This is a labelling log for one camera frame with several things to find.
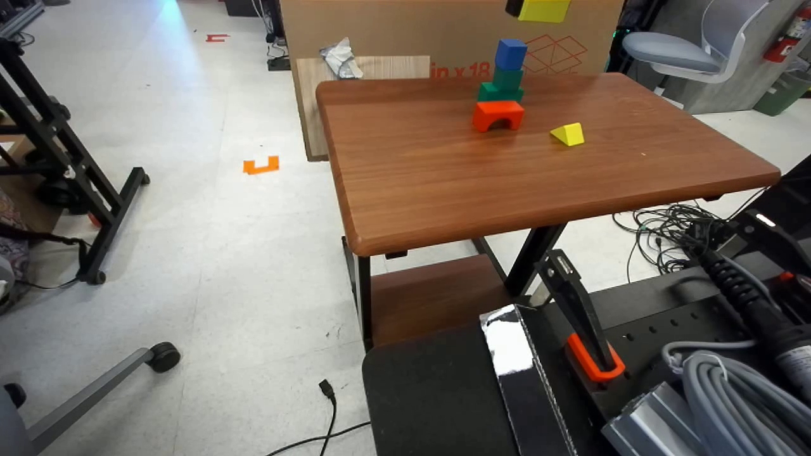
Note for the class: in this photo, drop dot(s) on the yellow rectangular block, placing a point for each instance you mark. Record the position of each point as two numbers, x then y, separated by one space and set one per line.
546 10

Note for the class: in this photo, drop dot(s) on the blue cube block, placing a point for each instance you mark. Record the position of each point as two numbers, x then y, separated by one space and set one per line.
511 55

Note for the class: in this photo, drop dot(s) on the dark green cube block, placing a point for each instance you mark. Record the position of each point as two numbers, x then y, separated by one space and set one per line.
508 79

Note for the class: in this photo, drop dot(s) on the green rectangular block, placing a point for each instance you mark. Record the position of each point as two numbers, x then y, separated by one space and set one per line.
490 93

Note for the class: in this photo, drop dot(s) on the orange arch block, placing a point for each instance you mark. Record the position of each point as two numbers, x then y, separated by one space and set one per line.
486 116

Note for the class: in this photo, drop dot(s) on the yellow wedge block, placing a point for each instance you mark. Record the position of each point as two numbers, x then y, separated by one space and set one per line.
570 135

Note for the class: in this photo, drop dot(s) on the large cardboard box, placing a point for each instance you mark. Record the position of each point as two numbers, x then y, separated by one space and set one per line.
408 26

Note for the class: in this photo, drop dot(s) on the white mesh office chair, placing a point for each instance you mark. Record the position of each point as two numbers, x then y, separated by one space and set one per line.
676 51

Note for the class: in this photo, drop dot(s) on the crumpled white paper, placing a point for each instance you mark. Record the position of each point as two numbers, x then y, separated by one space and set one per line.
344 60

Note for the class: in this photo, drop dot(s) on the slanted black table leg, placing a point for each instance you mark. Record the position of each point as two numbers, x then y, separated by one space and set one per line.
534 258

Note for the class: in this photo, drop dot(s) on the green box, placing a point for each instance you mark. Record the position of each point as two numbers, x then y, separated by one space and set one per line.
788 96

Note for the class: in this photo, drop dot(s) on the wooden lower table shelf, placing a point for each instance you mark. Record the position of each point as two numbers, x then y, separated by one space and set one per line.
432 300

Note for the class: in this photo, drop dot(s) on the straight black table leg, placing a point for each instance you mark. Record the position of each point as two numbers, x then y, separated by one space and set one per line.
363 295

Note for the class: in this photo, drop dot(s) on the dark flat pad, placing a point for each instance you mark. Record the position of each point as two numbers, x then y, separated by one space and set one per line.
432 396

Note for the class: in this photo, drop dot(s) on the black wheeled stand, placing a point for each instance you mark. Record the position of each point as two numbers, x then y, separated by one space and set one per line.
59 144

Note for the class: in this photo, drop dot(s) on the brown cardboard sheet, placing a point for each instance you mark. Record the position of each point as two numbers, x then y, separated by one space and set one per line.
27 193

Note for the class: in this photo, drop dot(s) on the grey office chair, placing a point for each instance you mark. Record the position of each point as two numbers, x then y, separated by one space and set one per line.
92 388

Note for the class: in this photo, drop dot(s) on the orange floor bracket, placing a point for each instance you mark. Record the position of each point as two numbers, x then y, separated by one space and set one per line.
261 167

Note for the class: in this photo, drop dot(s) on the shiny metal rail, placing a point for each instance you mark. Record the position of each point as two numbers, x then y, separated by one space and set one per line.
515 364

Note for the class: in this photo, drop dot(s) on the grey metal bracket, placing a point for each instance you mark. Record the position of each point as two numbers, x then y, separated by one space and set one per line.
651 421

